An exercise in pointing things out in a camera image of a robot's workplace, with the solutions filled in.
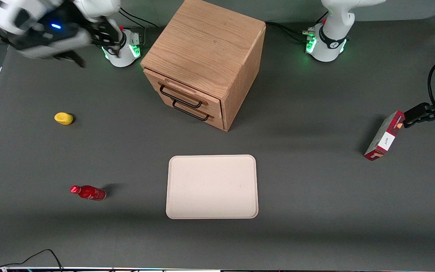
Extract oak wooden drawer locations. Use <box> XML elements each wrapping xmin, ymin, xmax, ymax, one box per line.
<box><xmin>153</xmin><ymin>90</ymin><xmax>226</xmax><ymax>131</ymax></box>
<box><xmin>143</xmin><ymin>68</ymin><xmax>222</xmax><ymax>114</ymax></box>

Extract black metal drawer handle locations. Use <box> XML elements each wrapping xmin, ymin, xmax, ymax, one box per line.
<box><xmin>172</xmin><ymin>100</ymin><xmax>210</xmax><ymax>122</ymax></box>
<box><xmin>159</xmin><ymin>85</ymin><xmax>203</xmax><ymax>109</ymax></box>

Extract red and white snack box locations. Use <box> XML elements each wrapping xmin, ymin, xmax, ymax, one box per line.
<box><xmin>364</xmin><ymin>110</ymin><xmax>406</xmax><ymax>161</ymax></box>

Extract yellow lemon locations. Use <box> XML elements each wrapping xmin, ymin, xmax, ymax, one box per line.
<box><xmin>54</xmin><ymin>112</ymin><xmax>74</xmax><ymax>125</ymax></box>

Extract oak wooden cabinet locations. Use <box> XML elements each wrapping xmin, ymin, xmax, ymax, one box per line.
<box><xmin>141</xmin><ymin>0</ymin><xmax>266</xmax><ymax>131</ymax></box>

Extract red soda bottle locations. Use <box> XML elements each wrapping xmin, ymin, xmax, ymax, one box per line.
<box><xmin>70</xmin><ymin>185</ymin><xmax>107</xmax><ymax>201</ymax></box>

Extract beige plastic tray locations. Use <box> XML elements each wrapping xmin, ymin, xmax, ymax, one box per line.
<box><xmin>166</xmin><ymin>155</ymin><xmax>259</xmax><ymax>219</ymax></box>

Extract black right arm base cable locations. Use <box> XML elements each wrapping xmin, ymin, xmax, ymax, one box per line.
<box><xmin>119</xmin><ymin>6</ymin><xmax>159</xmax><ymax>29</ymax></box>

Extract black arm base cable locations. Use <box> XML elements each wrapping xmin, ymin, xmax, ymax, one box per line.
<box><xmin>119</xmin><ymin>6</ymin><xmax>159</xmax><ymax>29</ymax></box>
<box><xmin>266</xmin><ymin>22</ymin><xmax>316</xmax><ymax>42</ymax></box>

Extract black left arm base cable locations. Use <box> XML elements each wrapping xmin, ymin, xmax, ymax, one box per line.
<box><xmin>266</xmin><ymin>22</ymin><xmax>316</xmax><ymax>42</ymax></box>

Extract thin black floor cable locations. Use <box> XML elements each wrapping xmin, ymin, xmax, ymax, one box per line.
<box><xmin>0</xmin><ymin>249</ymin><xmax>64</xmax><ymax>272</ymax></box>

